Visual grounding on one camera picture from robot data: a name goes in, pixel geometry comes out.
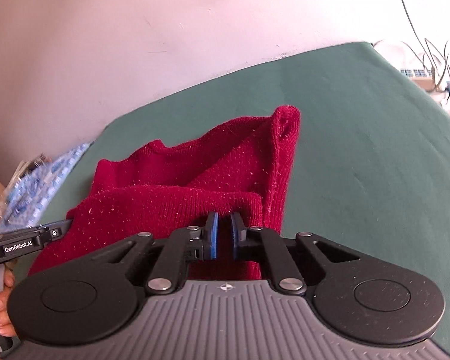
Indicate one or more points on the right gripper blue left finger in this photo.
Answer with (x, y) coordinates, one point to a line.
(208, 249)

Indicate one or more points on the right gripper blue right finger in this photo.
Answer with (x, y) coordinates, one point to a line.
(247, 241)

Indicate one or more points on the dark red knit sweater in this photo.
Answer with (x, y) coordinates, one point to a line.
(242, 166)

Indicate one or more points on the person left hand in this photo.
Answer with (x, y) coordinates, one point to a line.
(6, 327)

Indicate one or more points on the blue white patterned storage bag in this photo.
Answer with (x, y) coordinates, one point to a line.
(28, 199)

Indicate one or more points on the green table cloth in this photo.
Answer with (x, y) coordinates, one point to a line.
(372, 167)

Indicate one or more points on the white blue power strip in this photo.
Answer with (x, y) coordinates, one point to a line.
(423, 78)

